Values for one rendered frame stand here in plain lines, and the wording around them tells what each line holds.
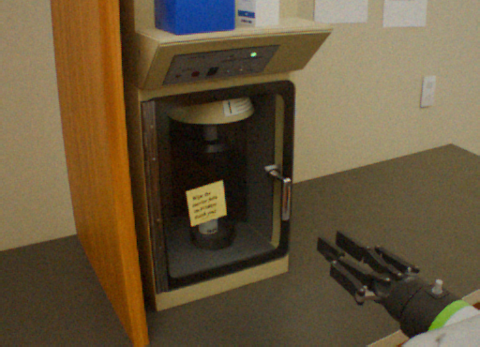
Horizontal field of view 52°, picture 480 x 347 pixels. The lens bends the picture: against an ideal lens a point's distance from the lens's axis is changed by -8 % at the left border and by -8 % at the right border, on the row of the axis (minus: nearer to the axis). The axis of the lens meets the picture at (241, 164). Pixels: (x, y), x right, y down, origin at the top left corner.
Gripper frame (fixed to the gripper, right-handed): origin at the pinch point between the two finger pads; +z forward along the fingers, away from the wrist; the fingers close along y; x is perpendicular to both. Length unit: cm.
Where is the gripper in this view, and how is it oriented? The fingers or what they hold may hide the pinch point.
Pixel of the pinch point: (339, 248)
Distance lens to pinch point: 94.3
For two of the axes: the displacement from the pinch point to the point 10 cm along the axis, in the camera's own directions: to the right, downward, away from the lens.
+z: -4.8, -3.4, 8.1
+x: 0.0, 9.2, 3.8
